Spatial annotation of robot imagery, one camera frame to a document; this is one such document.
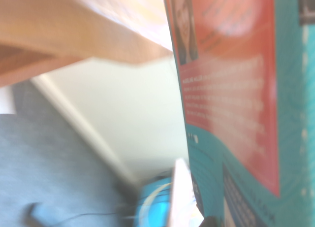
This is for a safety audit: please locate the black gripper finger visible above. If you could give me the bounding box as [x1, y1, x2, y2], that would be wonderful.
[202, 215, 223, 227]

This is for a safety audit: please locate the teal and red book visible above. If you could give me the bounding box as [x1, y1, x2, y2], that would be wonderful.
[162, 0, 315, 227]

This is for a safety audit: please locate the blue round object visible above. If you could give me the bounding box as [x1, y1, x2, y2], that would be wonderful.
[134, 176, 174, 227]

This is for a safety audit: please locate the oak wooden bookshelf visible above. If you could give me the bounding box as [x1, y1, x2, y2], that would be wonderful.
[0, 0, 174, 86]

